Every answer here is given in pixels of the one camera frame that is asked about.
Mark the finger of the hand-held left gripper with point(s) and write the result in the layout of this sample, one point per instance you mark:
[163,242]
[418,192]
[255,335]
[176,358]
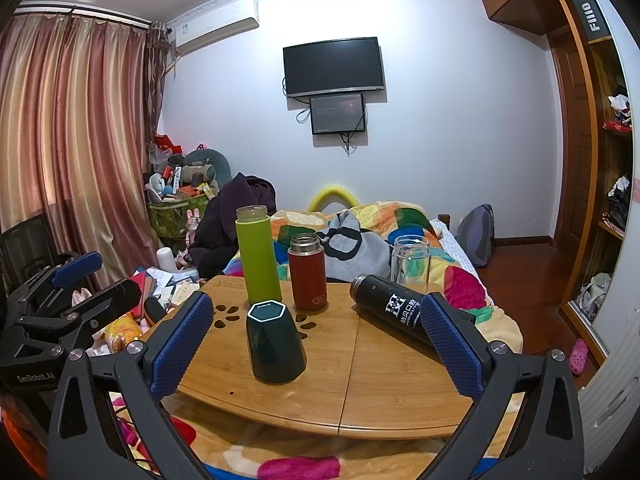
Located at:
[77,265]
[115,295]

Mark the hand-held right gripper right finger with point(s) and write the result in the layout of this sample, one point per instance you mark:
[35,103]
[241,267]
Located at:
[452,345]

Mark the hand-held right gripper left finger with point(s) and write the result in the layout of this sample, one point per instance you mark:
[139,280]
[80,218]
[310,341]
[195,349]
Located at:
[182,345]

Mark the dark green hexagonal cup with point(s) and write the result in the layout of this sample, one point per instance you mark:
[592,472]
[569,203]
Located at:
[275,350]

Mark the clear glass cup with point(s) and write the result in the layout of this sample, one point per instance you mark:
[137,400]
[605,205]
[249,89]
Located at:
[410,265]

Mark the yellow snack bag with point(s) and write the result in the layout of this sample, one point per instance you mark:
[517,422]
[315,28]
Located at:
[120,332]

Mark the pile of papers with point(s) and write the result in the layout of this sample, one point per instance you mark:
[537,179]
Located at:
[167,285]

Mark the black mesh chair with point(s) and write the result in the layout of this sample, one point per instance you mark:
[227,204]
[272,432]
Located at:
[25,250]

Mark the white plastic bottle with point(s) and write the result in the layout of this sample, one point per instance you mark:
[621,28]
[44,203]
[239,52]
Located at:
[165,260]

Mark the colourful patterned blanket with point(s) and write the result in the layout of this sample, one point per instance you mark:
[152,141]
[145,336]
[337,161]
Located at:
[465,280]

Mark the black thermos bottle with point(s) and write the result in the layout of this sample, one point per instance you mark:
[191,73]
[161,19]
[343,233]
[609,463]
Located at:
[385,305]

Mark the green storage basket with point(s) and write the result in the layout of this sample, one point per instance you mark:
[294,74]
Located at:
[167,220]

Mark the grey backpack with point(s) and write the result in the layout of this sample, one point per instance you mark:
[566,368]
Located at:
[475,235]

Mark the green tall bottle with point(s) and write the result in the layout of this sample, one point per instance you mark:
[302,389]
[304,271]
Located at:
[257,260]

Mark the dark purple jacket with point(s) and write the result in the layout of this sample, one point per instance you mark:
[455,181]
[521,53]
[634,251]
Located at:
[220,230]

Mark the grey black patterned sweater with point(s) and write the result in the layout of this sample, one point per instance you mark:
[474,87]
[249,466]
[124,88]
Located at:
[370,255]

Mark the pink slipper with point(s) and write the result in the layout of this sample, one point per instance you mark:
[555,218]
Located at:
[579,357]

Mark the pink striped curtain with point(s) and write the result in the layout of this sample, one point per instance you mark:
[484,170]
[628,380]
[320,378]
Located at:
[75,135]

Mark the red thermos bottle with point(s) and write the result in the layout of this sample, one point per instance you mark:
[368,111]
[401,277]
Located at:
[306,280]

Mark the red bag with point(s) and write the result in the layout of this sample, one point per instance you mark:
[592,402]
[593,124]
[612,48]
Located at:
[162,146]

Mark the grey handbag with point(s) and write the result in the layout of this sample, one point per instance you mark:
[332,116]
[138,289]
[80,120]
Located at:
[595,292]

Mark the grey plush toy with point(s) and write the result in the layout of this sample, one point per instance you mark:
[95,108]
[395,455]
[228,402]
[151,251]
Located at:
[207,162]

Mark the yellow curved cushion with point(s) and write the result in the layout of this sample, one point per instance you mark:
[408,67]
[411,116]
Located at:
[332,191]

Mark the wooden wardrobe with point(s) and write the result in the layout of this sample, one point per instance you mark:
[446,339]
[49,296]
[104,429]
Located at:
[580,160]

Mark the white air conditioner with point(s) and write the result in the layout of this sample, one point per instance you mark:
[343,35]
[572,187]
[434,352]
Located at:
[215,22]

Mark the small black wall monitor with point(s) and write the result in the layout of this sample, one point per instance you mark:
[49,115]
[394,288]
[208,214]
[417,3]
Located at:
[337,112]

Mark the black wall television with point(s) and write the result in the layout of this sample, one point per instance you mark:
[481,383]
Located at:
[334,66]

